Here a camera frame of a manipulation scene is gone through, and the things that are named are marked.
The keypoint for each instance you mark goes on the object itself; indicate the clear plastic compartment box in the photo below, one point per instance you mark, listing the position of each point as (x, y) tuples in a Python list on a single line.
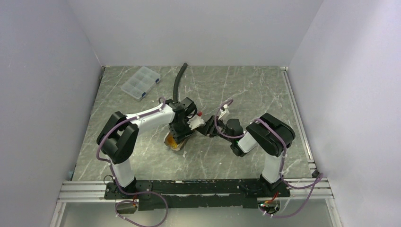
[(140, 83)]

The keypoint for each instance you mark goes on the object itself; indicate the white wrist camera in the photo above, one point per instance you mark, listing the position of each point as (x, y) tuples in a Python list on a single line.
[(196, 121), (223, 112)]

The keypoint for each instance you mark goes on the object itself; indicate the aluminium frame rail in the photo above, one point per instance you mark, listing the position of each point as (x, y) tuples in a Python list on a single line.
[(94, 191)]

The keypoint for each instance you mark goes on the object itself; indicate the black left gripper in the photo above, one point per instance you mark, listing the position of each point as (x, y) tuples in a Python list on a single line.
[(178, 136)]

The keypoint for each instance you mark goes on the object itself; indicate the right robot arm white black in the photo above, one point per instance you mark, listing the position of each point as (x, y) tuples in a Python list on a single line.
[(267, 132)]

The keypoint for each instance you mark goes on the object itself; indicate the orange transparent safety glasses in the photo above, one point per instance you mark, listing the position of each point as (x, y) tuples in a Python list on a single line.
[(169, 141)]

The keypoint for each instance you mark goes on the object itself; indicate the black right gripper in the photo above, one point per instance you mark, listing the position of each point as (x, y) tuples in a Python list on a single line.
[(208, 128)]

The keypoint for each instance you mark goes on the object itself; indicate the printed glasses pouch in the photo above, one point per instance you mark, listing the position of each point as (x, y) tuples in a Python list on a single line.
[(180, 144)]

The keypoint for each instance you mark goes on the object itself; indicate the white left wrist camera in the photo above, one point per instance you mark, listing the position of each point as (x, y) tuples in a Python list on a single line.
[(196, 121)]

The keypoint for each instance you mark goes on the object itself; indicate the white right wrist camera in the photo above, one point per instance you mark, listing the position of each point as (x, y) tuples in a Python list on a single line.
[(223, 112)]

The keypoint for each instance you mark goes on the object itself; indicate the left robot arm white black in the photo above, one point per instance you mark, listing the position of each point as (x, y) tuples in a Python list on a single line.
[(118, 137)]

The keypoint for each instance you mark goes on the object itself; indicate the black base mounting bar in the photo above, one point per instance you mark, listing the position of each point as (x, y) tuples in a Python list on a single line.
[(158, 194)]

